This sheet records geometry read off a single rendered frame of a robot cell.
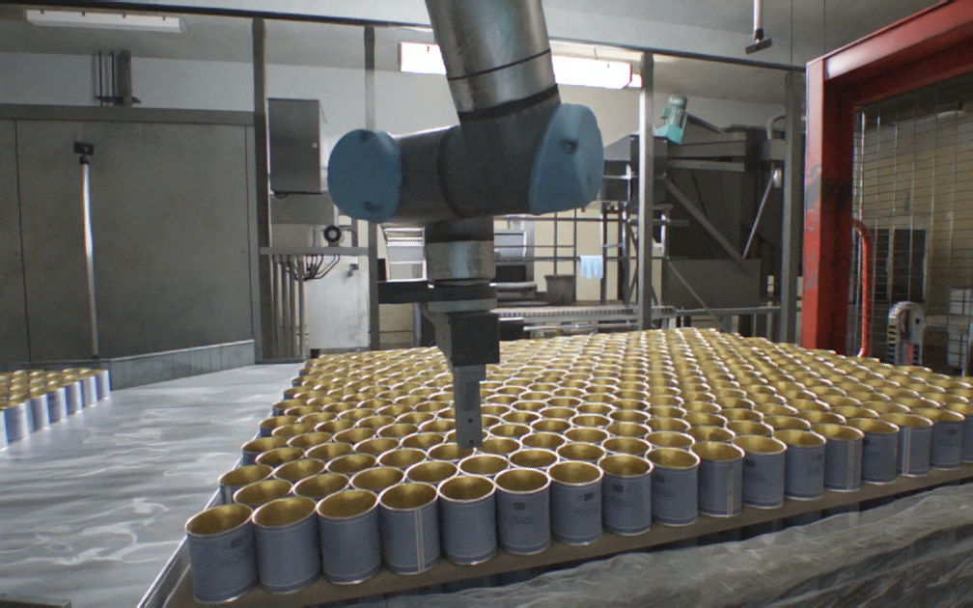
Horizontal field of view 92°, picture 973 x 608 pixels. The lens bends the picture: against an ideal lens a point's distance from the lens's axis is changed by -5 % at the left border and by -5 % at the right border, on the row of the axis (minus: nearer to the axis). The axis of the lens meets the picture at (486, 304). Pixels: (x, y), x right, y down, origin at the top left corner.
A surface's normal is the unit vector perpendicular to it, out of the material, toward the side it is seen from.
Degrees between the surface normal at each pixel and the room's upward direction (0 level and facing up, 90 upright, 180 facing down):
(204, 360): 90
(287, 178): 90
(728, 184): 90
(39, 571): 0
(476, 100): 120
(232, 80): 90
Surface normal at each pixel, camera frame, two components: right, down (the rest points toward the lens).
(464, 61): -0.50, 0.55
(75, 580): -0.01, -1.00
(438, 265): -0.51, 0.09
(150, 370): 0.85, 0.04
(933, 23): -0.98, 0.03
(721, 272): 0.22, 0.07
